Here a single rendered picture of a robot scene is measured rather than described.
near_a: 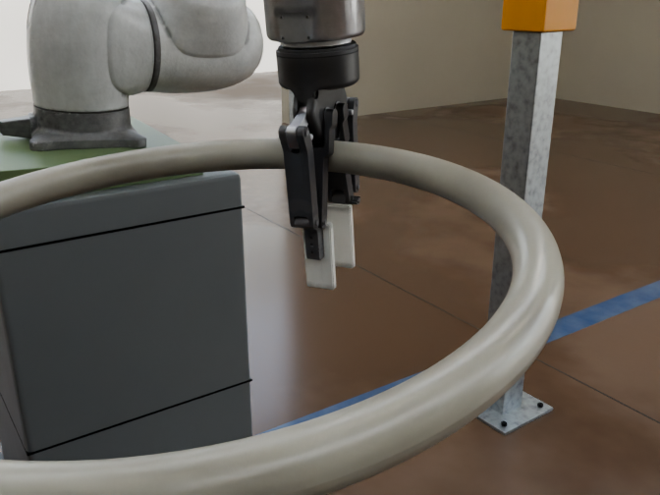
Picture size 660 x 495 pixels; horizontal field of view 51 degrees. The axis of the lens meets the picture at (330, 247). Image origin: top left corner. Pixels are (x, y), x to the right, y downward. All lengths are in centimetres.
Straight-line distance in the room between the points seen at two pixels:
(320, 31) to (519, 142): 116
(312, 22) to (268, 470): 42
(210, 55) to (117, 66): 16
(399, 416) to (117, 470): 11
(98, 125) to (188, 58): 19
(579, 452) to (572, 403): 23
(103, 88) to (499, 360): 96
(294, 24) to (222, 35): 63
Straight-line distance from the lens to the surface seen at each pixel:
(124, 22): 121
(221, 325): 126
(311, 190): 63
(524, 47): 171
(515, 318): 36
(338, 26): 62
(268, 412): 197
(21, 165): 112
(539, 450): 190
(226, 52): 126
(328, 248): 68
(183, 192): 115
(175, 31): 122
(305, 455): 28
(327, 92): 65
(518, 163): 174
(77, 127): 121
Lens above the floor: 109
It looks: 20 degrees down
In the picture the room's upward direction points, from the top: straight up
